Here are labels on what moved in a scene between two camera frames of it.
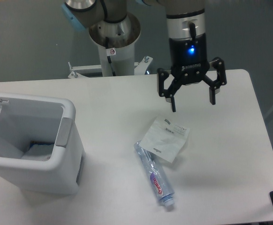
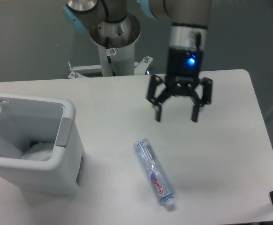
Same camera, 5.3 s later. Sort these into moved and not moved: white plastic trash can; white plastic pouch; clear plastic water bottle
Moved: white plastic pouch
Not moved: white plastic trash can; clear plastic water bottle
